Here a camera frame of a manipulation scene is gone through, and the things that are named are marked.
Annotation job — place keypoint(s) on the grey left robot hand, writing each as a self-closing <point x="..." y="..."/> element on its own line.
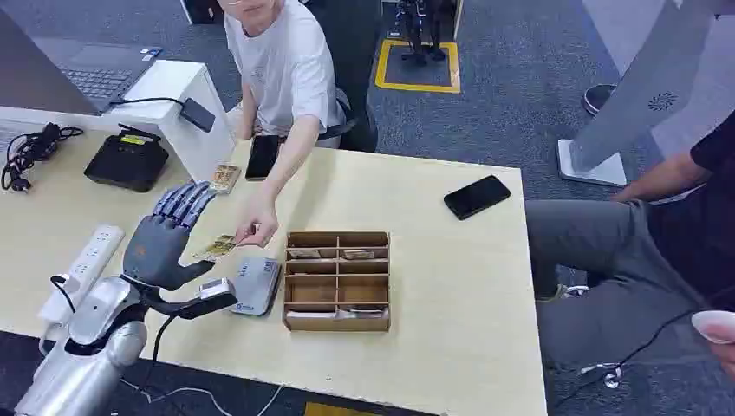
<point x="155" y="252"/>

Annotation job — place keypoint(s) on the person's hand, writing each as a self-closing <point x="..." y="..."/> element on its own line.
<point x="258" y="224"/>

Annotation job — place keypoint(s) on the printed card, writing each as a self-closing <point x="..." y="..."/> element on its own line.
<point x="218" y="247"/>

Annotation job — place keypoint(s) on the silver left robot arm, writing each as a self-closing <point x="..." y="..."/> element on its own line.
<point x="86" y="356"/>

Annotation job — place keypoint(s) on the card with grey print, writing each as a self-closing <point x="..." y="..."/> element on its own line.
<point x="359" y="254"/>
<point x="303" y="253"/>

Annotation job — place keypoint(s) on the stack of printed cards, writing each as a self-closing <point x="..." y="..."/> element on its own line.
<point x="224" y="178"/>

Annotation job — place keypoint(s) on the grey card reader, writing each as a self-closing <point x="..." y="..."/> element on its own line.
<point x="255" y="287"/>

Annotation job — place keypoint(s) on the black smartphone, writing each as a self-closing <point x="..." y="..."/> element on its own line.
<point x="476" y="197"/>
<point x="263" y="156"/>

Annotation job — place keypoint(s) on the white power strip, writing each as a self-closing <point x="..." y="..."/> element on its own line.
<point x="86" y="267"/>

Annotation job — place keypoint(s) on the black box device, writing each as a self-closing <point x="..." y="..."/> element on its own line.
<point x="127" y="162"/>

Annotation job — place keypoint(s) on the wooden card box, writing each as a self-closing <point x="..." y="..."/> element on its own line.
<point x="337" y="281"/>

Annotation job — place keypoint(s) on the pale flat card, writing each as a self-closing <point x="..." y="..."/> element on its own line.
<point x="321" y="314"/>

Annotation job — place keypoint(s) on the black power adapter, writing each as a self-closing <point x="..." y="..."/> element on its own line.
<point x="197" y="115"/>

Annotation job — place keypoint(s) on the white stand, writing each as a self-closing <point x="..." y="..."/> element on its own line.
<point x="184" y="97"/>

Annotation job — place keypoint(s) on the person at desk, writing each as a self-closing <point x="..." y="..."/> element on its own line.
<point x="287" y="63"/>

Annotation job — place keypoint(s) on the grey laptop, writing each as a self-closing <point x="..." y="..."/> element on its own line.
<point x="97" y="72"/>

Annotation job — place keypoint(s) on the black office chair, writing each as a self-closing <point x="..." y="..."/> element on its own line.
<point x="350" y="57"/>

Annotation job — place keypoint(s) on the black robot legs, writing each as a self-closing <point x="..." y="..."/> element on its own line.
<point x="422" y="29"/>

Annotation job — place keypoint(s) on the black round base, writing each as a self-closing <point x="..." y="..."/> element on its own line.
<point x="597" y="97"/>

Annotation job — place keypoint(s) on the person in dark clothes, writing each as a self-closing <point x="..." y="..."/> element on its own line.
<point x="620" y="264"/>

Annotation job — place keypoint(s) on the grey kiosk stand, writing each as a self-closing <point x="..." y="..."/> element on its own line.
<point x="643" y="86"/>

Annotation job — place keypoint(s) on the white handheld object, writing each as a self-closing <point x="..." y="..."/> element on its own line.
<point x="715" y="326"/>

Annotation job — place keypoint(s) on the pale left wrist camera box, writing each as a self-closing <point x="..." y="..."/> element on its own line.
<point x="213" y="290"/>

